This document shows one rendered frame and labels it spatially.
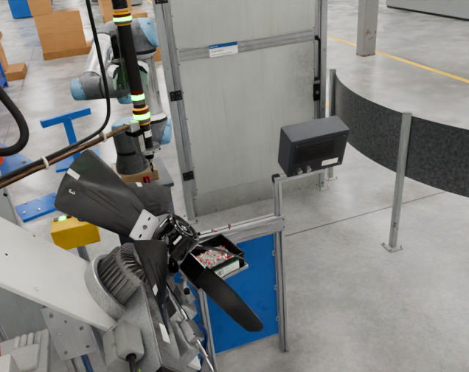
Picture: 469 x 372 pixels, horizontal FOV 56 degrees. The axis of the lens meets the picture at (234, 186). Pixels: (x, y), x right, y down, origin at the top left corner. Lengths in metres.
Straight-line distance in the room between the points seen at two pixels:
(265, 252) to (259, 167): 1.56
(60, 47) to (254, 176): 7.56
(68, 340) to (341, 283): 1.93
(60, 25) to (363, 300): 8.88
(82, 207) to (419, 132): 2.09
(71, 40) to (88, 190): 9.34
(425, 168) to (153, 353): 2.14
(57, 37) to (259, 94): 7.60
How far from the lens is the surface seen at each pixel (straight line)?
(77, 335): 1.36
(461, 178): 2.79
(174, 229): 1.24
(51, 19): 10.44
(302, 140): 1.77
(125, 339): 1.10
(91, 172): 1.24
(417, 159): 2.87
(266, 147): 3.49
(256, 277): 2.13
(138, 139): 1.22
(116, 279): 1.29
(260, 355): 2.52
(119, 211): 1.24
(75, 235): 1.74
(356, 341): 2.61
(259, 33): 3.22
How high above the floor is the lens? 1.94
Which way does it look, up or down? 29 degrees down
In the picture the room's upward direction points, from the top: 5 degrees counter-clockwise
